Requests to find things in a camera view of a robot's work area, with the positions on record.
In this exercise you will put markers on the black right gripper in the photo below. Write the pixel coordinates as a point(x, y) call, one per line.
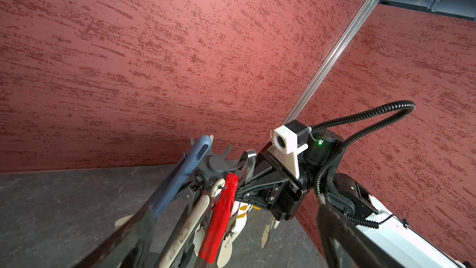
point(274, 188)

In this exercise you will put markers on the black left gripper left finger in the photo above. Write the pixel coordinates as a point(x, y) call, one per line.
point(127, 247)

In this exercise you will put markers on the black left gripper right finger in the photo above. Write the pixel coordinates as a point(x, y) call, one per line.
point(345, 246)

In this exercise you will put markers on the long red handled steel tongs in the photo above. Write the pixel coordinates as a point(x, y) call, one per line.
point(223, 209)

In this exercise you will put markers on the cream blue handled tongs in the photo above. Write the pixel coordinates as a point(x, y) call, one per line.
point(166, 192)

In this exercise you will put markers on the dark grey utensil rack stand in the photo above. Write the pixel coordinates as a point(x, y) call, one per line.
point(212, 168)

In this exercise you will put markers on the black steel tongs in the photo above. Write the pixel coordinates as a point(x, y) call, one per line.
point(181, 232)

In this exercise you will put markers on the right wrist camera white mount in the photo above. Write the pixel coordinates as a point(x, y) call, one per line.
point(289, 141)

